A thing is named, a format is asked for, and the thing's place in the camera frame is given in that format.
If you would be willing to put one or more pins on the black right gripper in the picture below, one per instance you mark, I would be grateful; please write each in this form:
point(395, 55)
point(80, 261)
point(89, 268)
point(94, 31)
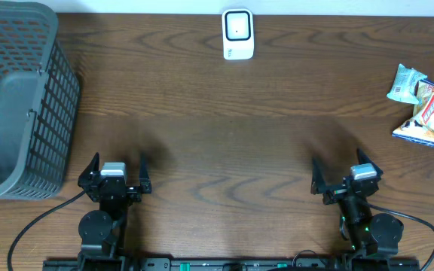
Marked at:
point(319, 186)

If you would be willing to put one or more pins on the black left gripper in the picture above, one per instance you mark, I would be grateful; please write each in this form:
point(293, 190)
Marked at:
point(133, 193)

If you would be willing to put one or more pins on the light blue wipes pack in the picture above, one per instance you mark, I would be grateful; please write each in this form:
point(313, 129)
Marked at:
point(405, 82)

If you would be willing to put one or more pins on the yellow snack bag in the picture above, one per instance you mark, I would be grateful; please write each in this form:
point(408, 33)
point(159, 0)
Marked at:
point(420, 127)

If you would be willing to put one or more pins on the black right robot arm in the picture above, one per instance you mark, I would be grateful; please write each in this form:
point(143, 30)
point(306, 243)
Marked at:
point(374, 238)

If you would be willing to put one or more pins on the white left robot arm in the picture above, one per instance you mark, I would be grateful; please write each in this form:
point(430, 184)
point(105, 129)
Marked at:
point(102, 231)

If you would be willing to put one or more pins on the dark grey plastic basket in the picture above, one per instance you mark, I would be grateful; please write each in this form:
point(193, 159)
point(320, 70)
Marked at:
point(39, 99)

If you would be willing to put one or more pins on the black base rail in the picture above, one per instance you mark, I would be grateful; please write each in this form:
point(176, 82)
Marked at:
point(165, 264)

